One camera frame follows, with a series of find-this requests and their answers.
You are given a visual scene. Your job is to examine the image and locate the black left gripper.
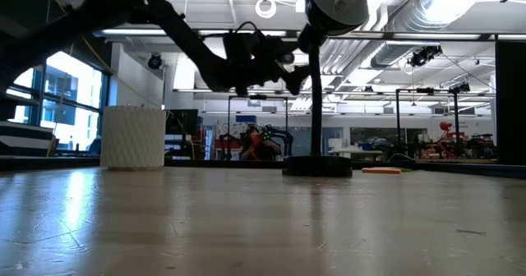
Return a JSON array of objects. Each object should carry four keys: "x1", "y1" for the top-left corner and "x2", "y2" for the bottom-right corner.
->
[{"x1": 217, "y1": 37, "x2": 311, "y2": 97}]

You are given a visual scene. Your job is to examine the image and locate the black gooseneck desk lamp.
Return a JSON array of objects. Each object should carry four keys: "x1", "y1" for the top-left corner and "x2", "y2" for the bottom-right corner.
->
[{"x1": 282, "y1": 0, "x2": 371, "y2": 178}]

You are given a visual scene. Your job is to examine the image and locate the black background robot green lights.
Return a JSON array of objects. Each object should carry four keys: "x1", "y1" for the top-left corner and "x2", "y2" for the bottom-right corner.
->
[{"x1": 219, "y1": 123, "x2": 295, "y2": 161}]

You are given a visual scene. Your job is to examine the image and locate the person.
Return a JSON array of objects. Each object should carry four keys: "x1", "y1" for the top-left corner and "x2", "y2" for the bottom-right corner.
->
[{"x1": 240, "y1": 127, "x2": 284, "y2": 161}]

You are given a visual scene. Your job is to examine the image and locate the black monitor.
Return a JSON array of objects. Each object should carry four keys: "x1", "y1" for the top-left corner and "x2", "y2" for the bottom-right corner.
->
[{"x1": 165, "y1": 108, "x2": 200, "y2": 137}]

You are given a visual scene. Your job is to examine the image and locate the orange sticky note pad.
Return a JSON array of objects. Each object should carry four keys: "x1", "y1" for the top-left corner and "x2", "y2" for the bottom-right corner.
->
[{"x1": 361, "y1": 167, "x2": 403, "y2": 175}]

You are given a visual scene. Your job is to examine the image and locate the long ceiling light strip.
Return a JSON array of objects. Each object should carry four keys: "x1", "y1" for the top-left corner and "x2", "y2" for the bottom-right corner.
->
[{"x1": 100, "y1": 28, "x2": 526, "y2": 42}]

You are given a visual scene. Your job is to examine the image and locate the red and black background robot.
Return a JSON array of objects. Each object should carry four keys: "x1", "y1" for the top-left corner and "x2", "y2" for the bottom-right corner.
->
[{"x1": 400, "y1": 121, "x2": 496, "y2": 160}]

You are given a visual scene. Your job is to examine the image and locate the white textured cup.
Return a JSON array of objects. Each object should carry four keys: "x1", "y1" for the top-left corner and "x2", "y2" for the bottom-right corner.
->
[{"x1": 99, "y1": 105, "x2": 167, "y2": 172}]

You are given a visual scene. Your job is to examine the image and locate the large window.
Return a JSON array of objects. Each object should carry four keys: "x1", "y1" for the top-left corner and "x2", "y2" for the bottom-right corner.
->
[{"x1": 7, "y1": 50, "x2": 108, "y2": 153}]

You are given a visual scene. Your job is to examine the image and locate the grey side desk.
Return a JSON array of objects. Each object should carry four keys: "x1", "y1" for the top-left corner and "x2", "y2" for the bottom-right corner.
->
[{"x1": 0, "y1": 94, "x2": 57, "y2": 159}]

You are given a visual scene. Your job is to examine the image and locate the black background stand frame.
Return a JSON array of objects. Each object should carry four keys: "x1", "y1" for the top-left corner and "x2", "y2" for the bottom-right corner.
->
[
  {"x1": 227, "y1": 94, "x2": 290, "y2": 161},
  {"x1": 394, "y1": 87, "x2": 460, "y2": 156}
]

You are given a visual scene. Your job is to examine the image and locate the white ceiling ring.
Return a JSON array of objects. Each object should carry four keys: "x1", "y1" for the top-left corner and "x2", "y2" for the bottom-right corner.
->
[{"x1": 254, "y1": 0, "x2": 278, "y2": 19}]

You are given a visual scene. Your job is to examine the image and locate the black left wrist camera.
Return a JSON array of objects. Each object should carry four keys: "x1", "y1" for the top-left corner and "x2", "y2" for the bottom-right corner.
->
[{"x1": 224, "y1": 31, "x2": 260, "y2": 65}]

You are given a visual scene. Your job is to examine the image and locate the silver ventilation duct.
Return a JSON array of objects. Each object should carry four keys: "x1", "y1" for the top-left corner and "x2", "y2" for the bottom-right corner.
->
[{"x1": 369, "y1": 0, "x2": 510, "y2": 70}]

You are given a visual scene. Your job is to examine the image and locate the yellow cable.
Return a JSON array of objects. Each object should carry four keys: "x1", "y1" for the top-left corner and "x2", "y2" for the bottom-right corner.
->
[{"x1": 44, "y1": 33, "x2": 169, "y2": 158}]

